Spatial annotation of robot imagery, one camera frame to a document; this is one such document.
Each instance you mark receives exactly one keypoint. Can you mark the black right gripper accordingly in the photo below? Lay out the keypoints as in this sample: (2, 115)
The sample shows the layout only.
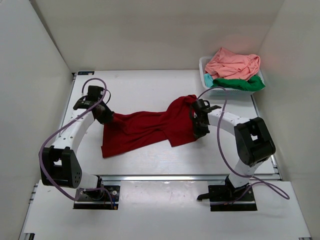
(197, 133)

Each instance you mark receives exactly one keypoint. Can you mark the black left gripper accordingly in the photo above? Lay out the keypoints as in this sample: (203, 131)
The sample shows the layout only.
(107, 117)

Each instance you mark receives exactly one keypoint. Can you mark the red t-shirt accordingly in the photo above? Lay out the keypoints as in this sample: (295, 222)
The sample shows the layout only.
(128, 132)

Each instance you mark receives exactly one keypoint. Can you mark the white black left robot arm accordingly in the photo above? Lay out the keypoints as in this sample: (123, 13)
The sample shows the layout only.
(59, 165)

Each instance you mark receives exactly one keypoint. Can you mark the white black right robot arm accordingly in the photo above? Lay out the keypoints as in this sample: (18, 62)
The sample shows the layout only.
(254, 143)

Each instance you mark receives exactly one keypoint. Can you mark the teal t-shirt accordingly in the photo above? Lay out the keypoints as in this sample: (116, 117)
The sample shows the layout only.
(208, 80)

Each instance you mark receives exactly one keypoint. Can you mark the blue white label sticker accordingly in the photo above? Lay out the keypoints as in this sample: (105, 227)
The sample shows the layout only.
(85, 73)

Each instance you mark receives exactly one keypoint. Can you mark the white plastic laundry basket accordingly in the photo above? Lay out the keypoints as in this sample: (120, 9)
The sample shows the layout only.
(220, 91)

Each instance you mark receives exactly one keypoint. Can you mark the pink t-shirt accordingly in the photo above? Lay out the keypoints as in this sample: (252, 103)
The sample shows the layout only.
(228, 65)

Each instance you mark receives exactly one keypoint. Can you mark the green t-shirt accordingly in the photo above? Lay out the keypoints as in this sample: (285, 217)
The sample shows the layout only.
(253, 84)

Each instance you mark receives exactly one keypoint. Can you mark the aluminium rail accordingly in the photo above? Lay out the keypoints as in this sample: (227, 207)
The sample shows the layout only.
(165, 178)

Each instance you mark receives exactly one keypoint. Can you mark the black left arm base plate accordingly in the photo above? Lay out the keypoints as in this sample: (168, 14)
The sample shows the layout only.
(91, 201)

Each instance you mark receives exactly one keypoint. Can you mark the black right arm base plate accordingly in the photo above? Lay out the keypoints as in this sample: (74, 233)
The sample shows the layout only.
(222, 199)

